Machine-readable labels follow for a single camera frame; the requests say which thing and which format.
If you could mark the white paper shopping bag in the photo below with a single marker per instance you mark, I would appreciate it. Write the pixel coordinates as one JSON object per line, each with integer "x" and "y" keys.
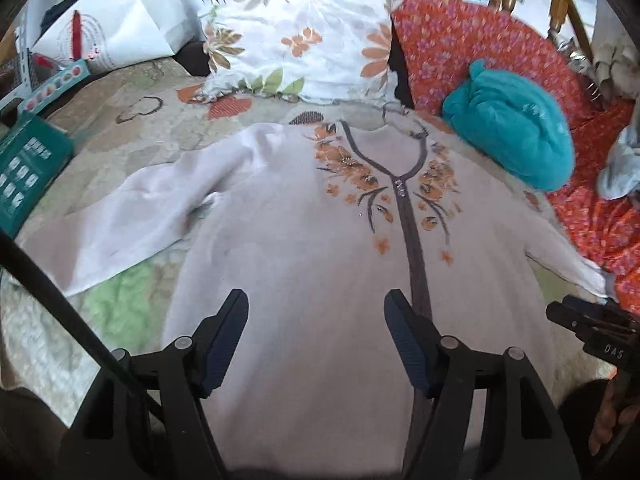
{"x": 117, "y": 33}

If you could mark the red floral blanket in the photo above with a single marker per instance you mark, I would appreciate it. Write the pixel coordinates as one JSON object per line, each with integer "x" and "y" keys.
{"x": 439, "y": 40}

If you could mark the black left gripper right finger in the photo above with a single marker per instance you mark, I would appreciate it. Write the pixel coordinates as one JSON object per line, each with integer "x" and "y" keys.
{"x": 522, "y": 435}

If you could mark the white floral pillow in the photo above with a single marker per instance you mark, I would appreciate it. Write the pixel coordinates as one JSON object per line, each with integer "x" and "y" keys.
{"x": 318, "y": 51}

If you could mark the right hand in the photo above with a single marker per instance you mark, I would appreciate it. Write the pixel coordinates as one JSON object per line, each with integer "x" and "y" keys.
{"x": 611, "y": 416}

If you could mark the green cardboard box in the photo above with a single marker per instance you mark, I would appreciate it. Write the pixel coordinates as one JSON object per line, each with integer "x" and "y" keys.
{"x": 33, "y": 154}

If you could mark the pale pink embroidered sweater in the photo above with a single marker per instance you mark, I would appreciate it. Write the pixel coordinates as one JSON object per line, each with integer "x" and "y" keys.
{"x": 317, "y": 224}

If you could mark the long teal toy box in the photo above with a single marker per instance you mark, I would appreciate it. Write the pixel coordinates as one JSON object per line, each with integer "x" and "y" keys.
{"x": 54, "y": 87}

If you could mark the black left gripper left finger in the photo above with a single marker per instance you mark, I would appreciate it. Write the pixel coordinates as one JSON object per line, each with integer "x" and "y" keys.
{"x": 185, "y": 373}

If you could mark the teal plush cushion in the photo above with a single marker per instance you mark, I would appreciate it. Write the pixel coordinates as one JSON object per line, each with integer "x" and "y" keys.
{"x": 516, "y": 123}

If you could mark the grey white cloth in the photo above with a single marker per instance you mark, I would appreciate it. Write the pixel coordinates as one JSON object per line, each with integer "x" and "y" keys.
{"x": 620, "y": 175}

